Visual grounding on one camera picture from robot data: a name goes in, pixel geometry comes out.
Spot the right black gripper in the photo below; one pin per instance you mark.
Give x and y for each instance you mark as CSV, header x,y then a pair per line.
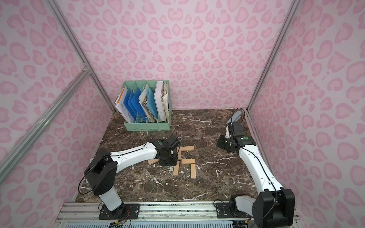
x,y
225,144

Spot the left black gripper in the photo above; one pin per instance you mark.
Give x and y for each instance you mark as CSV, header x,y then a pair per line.
x,y
168,159

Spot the wooden block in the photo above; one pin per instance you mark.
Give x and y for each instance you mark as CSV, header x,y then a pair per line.
x,y
193,171
187,148
176,169
188,161
153,161
179,150

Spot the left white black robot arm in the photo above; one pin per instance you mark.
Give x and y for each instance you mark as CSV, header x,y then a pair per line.
x,y
102,170

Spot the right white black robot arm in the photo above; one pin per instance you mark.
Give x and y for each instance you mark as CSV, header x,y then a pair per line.
x,y
274,205

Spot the grey stapler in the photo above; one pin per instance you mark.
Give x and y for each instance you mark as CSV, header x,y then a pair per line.
x,y
235,117

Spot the green file organizer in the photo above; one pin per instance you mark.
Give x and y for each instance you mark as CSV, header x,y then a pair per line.
x,y
147,101

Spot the white folder in organizer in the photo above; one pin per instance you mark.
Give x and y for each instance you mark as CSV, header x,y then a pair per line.
x,y
159,101

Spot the blue folders in organizer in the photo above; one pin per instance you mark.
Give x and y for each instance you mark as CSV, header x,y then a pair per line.
x,y
133,106

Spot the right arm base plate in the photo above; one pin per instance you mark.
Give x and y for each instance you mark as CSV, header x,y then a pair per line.
x,y
223,210

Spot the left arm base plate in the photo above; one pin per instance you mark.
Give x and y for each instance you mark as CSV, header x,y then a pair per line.
x,y
129,210

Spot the aluminium mounting rail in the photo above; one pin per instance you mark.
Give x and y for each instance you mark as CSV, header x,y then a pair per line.
x,y
165,214

